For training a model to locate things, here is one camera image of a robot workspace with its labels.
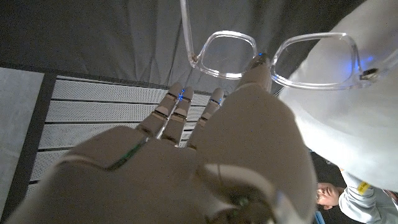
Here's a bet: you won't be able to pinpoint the black backdrop curtain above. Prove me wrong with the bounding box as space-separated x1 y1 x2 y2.
0 0 368 96

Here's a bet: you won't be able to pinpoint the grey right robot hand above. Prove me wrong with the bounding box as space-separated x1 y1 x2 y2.
6 53 318 224

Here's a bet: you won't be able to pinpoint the white tissue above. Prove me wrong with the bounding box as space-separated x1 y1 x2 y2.
278 0 398 192

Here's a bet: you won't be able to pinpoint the clear plastic glasses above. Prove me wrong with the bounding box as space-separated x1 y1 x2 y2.
179 0 398 91

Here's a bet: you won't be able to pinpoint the person with dark hair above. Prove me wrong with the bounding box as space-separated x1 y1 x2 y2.
315 182 345 212

